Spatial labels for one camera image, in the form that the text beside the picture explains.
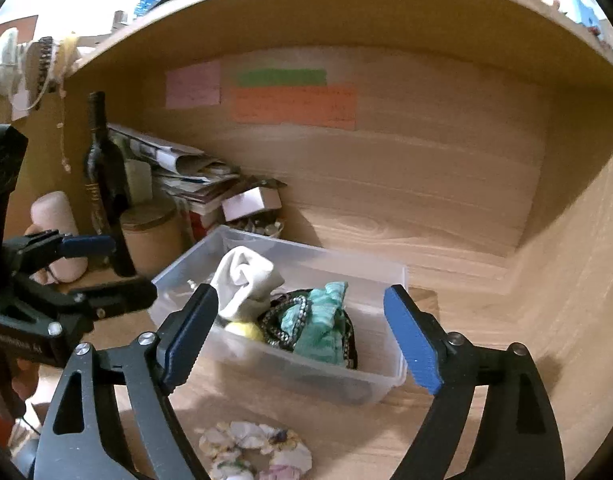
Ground yellow fuzzy ball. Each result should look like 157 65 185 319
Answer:
224 321 266 344

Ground white drawstring pouch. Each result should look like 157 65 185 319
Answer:
210 246 285 322

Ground black white patterned cloth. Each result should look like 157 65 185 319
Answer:
258 282 357 370

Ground floral fabric scrunchie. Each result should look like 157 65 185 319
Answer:
198 420 313 479

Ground teal striped sock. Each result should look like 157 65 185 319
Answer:
278 282 348 367

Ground left hand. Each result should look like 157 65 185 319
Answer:
11 359 40 401

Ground beige foam roller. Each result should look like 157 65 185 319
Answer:
23 190 91 286

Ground brown lidded cylinder jar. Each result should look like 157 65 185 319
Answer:
120 198 184 278

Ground red book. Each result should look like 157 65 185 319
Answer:
177 198 224 243

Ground dark wine bottle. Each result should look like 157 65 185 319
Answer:
84 91 136 278

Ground white paper card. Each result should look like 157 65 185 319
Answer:
222 186 282 222

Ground bowl of small items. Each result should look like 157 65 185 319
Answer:
228 214 285 238

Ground stack of newspapers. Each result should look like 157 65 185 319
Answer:
108 124 241 204

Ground pink sticky note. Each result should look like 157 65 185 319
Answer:
165 60 221 110

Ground orange sticky note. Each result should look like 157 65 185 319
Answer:
230 84 357 130

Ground green sticky note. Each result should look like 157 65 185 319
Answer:
237 68 327 88

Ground wooden shelf board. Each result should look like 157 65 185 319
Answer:
74 0 613 91

